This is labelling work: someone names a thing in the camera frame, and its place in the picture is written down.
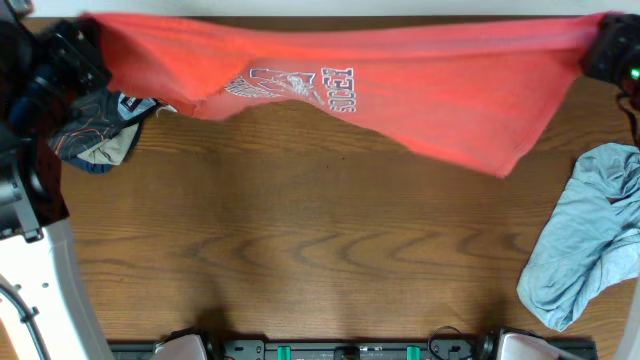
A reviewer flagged khaki folded garment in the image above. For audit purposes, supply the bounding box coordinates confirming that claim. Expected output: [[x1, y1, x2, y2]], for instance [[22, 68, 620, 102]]
[[77, 123, 141, 165]]

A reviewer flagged black patterned folded shirt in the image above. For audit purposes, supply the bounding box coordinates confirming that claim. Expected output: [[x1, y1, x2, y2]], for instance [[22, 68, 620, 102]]
[[49, 89, 159, 160]]

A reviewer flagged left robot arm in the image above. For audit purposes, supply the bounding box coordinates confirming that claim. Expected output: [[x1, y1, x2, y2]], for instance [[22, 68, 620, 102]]
[[1, 1, 113, 359]]

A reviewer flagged red t-shirt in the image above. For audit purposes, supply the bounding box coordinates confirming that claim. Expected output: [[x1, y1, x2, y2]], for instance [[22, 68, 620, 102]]
[[95, 13, 601, 177]]

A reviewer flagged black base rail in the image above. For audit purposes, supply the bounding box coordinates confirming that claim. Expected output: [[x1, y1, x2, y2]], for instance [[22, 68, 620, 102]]
[[109, 326, 599, 360]]

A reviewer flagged light blue t-shirt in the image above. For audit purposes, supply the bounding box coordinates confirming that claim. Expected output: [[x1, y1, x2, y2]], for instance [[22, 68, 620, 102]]
[[517, 143, 639, 332]]

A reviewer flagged navy folded garment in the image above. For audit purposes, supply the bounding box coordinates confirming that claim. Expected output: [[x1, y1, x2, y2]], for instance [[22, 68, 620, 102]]
[[65, 125, 142, 175]]

